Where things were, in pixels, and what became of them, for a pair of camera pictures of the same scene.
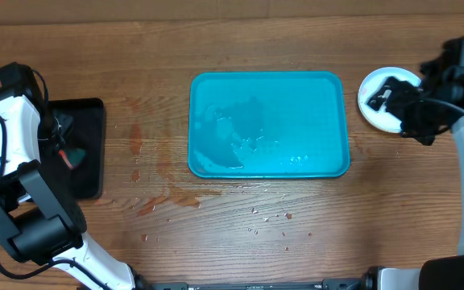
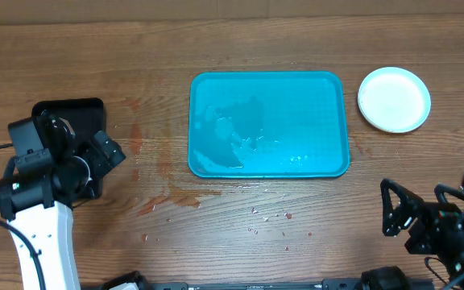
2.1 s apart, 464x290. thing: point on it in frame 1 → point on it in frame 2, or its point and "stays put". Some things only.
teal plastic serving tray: (268, 125) stays put
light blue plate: (382, 119) stays put
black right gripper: (399, 97) → (442, 221)
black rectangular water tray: (87, 132) stays put
